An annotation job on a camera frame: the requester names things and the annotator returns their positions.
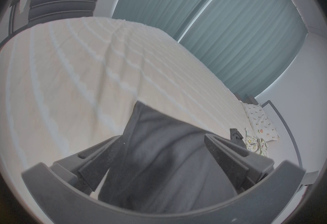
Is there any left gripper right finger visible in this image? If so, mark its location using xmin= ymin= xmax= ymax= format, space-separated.
xmin=204 ymin=133 xmax=275 ymax=191

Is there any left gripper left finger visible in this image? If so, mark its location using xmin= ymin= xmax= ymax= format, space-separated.
xmin=52 ymin=135 xmax=122 ymax=192

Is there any black T-shirt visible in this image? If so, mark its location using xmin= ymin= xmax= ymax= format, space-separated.
xmin=98 ymin=100 xmax=247 ymax=216

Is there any white printed pyjama garment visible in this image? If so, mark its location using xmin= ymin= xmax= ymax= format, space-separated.
xmin=245 ymin=127 xmax=269 ymax=157

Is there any white printed pillow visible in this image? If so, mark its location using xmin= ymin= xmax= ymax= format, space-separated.
xmin=242 ymin=102 xmax=281 ymax=142

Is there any grey bedside table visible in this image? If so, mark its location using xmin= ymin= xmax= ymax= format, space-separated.
xmin=235 ymin=93 xmax=259 ymax=105

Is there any bed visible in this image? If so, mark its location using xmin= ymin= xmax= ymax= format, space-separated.
xmin=0 ymin=16 xmax=305 ymax=199

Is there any black chest of drawers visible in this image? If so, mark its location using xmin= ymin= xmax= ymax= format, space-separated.
xmin=28 ymin=0 xmax=99 ymax=21

